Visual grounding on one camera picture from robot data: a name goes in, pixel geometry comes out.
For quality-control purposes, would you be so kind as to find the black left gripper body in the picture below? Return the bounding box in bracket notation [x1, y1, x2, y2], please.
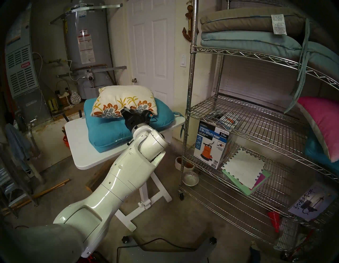
[121, 108, 150, 132]

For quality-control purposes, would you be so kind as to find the chrome wire shelving rack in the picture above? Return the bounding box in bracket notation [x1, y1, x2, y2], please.
[179, 0, 339, 252]

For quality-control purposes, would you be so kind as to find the blue white floor object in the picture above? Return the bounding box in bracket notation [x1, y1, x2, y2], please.
[250, 242, 261, 263]

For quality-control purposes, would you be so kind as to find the white panel door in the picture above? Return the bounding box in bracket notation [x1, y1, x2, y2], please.
[127, 0, 176, 106]

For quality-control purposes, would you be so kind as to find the olive brown bench cushion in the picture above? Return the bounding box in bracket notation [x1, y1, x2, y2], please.
[200, 7, 334, 45]

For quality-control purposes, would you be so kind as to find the black power cable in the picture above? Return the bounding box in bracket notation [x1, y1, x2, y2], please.
[117, 238, 198, 263]

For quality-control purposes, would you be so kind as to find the teal tufted cushion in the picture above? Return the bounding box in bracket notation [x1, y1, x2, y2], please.
[305, 130, 339, 175]

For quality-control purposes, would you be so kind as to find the utility pump cardboard box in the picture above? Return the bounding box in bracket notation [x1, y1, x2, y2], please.
[194, 111, 240, 169]

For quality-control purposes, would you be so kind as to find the light blue bench cushion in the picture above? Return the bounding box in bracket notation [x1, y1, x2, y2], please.
[200, 19, 339, 113]

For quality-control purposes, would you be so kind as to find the white rolling overbed table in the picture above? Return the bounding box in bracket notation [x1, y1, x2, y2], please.
[64, 117, 186, 232]

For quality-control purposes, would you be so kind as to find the white zigzag edged sheet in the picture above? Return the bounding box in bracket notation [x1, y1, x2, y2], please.
[221, 149, 265, 187]

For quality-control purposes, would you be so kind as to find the grey metal ladder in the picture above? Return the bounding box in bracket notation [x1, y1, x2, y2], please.
[0, 148, 37, 215]

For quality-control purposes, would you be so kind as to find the white ceramic pet bowl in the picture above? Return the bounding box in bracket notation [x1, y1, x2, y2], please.
[175, 156, 195, 171]

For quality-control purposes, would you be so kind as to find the LED lamp product box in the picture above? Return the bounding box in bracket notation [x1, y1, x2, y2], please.
[289, 183, 338, 222]

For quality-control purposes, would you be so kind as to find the grey furnace unit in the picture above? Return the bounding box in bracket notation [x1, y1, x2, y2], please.
[5, 16, 51, 125]

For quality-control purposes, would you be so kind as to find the green foam sheet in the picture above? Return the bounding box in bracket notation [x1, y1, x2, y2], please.
[222, 168, 271, 196]

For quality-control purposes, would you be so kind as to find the grey water heater tank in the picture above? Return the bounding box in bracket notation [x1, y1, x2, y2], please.
[64, 1, 114, 100]

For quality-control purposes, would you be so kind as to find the pink white ombre cushion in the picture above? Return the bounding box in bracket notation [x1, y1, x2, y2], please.
[297, 97, 339, 163]

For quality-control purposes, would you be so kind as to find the cream floral print cushion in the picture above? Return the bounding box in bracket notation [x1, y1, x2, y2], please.
[91, 85, 158, 118]

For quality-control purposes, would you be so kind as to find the brown anchor wall decoration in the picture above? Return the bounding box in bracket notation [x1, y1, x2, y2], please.
[182, 5, 199, 42]

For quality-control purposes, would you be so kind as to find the wooden stick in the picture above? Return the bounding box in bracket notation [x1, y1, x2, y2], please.
[1, 179, 70, 212]

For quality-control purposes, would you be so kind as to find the metal pet bowl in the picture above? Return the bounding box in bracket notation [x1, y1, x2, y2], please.
[182, 171, 199, 187]

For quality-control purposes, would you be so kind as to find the brown wooden board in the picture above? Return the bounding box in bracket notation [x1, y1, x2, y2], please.
[85, 159, 114, 192]

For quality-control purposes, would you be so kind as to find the red plastic cone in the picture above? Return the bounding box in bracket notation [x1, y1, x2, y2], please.
[267, 211, 280, 233]

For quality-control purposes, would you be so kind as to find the blue hanging cloth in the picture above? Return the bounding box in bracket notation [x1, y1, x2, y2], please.
[5, 123, 31, 162]

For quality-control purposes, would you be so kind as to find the teal flat seat cushion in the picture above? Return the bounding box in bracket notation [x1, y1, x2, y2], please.
[84, 98, 183, 153]

